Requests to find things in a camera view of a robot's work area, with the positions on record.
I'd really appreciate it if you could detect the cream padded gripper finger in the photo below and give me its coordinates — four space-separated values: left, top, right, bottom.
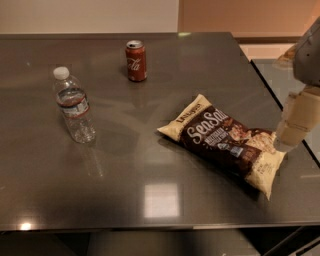
274 85 320 152

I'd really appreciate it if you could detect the clear plastic water bottle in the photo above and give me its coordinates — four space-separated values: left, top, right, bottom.
53 66 96 144

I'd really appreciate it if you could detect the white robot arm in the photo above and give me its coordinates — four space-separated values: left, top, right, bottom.
274 17 320 152

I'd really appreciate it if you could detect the brown cream chip bag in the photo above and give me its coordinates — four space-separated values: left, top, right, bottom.
158 95 285 197

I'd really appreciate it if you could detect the red cola can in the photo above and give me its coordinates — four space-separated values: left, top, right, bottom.
125 40 147 82

